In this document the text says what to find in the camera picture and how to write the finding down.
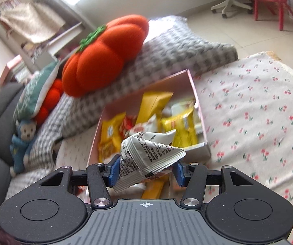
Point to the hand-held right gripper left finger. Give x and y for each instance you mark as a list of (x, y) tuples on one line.
[(114, 172)]

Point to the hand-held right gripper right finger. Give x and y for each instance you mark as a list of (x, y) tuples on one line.
[(180, 174)]

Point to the white text-printed snack packet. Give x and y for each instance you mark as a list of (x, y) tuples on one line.
[(146, 158)]

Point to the orange yellow snack packet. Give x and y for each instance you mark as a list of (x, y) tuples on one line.
[(151, 104), (110, 132), (154, 190)]

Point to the glossy yellow snack packet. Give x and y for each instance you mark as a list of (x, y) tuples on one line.
[(179, 127)]

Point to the red white snack packet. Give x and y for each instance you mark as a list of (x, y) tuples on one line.
[(127, 126), (144, 127)]

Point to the pink cardboard box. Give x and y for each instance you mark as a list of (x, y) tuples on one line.
[(201, 122)]

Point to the pale yellow white snack packet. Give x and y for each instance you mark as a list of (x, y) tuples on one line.
[(184, 106)]

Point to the cherry print bed sheet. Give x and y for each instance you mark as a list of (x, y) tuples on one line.
[(251, 132)]

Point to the blue monkey plush toy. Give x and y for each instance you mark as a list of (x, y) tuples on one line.
[(24, 143)]

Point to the orange round plush toy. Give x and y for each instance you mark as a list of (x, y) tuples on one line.
[(53, 94)]

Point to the green white pillow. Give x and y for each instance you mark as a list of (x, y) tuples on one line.
[(34, 94)]

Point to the orange pumpkin plush cushion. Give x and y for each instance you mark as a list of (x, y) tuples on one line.
[(105, 56)]

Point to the grey checked pillow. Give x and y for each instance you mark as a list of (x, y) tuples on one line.
[(174, 51)]

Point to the white bookshelf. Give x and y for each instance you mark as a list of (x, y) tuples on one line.
[(67, 33)]

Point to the pink flat box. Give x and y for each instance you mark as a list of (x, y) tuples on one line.
[(9, 67)]

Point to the beige hanging cloth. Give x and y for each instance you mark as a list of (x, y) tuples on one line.
[(31, 20)]

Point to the red stool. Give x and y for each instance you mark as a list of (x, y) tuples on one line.
[(269, 1)]

